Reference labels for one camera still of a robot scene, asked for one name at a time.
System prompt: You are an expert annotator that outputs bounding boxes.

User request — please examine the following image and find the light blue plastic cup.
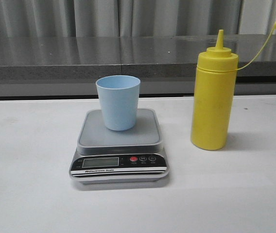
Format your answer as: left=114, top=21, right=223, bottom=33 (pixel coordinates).
left=96, top=75, right=140, bottom=131

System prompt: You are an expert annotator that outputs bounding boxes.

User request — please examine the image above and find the grey stone counter ledge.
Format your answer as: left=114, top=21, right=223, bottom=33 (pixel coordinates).
left=0, top=34, right=276, bottom=100

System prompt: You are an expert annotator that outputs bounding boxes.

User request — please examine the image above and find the grey curtain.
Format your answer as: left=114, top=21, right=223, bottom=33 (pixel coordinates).
left=0, top=0, right=276, bottom=37

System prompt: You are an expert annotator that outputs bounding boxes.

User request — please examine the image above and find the silver digital kitchen scale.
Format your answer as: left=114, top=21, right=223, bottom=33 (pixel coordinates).
left=69, top=108, right=170, bottom=184

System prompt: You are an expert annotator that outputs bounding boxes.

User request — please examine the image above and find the yellow squeeze bottle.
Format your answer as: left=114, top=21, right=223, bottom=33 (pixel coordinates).
left=190, top=20, right=276, bottom=150

